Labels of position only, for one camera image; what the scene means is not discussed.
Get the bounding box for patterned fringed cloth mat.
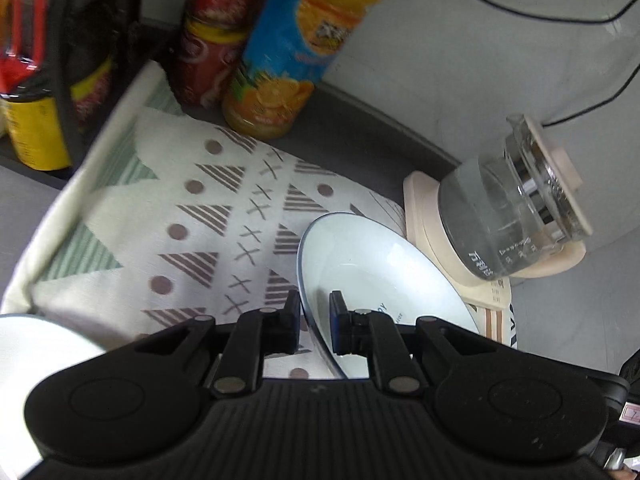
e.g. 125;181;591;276
0;60;518;381

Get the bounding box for dark sauce bottle yellow label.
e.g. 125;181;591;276
0;0;118;171

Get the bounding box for glass kettle cream handle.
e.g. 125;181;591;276
437;114;596;281

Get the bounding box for white plate blue rim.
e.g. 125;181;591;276
297;211;482;381

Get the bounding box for orange juice bottle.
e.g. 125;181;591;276
222;0;406;141

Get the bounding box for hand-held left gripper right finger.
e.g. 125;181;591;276
328;290;501;397

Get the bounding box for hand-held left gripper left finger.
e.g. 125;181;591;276
131;289;302;400

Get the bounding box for black metal kitchen rack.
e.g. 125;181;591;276
0;0;173;181

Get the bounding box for white plate ringed rim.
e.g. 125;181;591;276
0;314;108;480

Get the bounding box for black kettle plug and cable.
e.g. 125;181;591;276
542;62;640;127

